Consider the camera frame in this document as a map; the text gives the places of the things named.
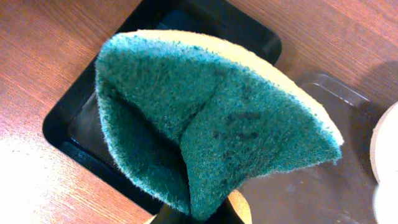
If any black wash tray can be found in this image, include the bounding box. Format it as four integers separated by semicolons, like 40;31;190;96
42;0;282;215

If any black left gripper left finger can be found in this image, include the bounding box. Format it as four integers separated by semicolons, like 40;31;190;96
150;204;191;224

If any cream plate with yellow stain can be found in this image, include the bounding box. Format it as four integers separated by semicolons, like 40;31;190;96
369;103;397;183

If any green yellow sponge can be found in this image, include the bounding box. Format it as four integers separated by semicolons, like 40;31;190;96
95;30;344;221

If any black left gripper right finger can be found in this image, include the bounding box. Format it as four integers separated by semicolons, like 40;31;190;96
214;198;244;224

